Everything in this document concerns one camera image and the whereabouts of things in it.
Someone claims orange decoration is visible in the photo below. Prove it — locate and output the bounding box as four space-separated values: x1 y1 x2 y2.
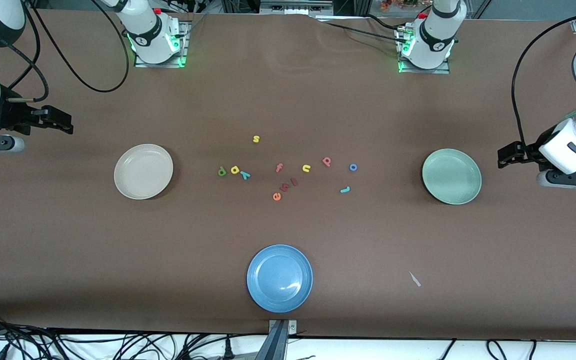
381 0 419 12

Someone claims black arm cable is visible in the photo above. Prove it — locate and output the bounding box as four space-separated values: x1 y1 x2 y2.
3 0 132 103
512 12 576 151

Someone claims brown paper table cover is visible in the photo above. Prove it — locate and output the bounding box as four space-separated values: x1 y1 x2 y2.
0 9 576 342

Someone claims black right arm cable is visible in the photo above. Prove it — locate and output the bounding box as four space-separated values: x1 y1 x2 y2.
3 0 132 103

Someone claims beige brown plate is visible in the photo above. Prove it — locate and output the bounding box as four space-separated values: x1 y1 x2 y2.
113 143 174 201

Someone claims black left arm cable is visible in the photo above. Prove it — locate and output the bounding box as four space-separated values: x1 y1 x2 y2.
512 12 576 151

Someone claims aluminium camera mount post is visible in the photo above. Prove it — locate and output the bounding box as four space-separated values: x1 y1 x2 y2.
255 319 299 360

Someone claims blue plate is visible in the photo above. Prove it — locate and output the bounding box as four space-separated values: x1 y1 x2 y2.
246 244 314 314

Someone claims green plate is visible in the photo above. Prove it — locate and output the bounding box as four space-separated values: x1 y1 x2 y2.
421 148 483 206

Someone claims gray equipment box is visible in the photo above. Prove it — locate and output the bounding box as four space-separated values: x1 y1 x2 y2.
259 0 335 16

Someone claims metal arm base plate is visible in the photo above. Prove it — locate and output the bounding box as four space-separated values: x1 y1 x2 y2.
397 27 451 75
134 20 190 68

